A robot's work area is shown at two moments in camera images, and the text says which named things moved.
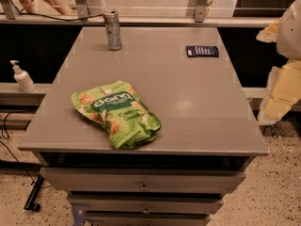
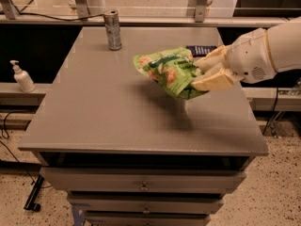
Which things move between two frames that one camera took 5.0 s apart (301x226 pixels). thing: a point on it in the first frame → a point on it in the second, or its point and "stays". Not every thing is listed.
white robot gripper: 291,32 → 249,57
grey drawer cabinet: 208,137 stays
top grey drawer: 143,180 stays
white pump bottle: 23,78 stays
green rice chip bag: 129,121 → 174,69
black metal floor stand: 30,202 stays
